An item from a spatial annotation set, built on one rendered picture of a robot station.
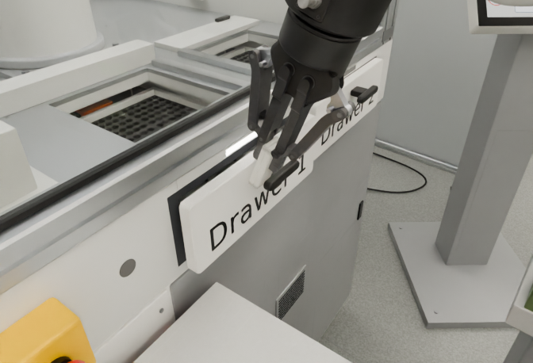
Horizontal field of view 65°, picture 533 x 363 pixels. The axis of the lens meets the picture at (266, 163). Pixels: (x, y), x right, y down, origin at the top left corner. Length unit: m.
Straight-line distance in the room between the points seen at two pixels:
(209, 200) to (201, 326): 0.17
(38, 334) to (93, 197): 0.12
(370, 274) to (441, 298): 0.26
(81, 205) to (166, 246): 0.15
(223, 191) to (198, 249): 0.08
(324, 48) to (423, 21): 1.81
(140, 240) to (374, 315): 1.18
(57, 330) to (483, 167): 1.31
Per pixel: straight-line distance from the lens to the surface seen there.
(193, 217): 0.49
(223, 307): 0.59
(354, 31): 0.38
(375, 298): 1.62
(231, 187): 0.53
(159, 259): 0.53
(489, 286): 1.76
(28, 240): 0.41
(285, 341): 0.56
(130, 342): 0.58
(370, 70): 0.89
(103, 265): 0.48
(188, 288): 0.61
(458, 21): 2.13
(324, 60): 0.39
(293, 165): 0.57
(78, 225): 0.43
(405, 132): 2.38
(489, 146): 1.46
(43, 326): 0.43
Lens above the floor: 1.23
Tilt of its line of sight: 33 degrees down
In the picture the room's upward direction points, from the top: straight up
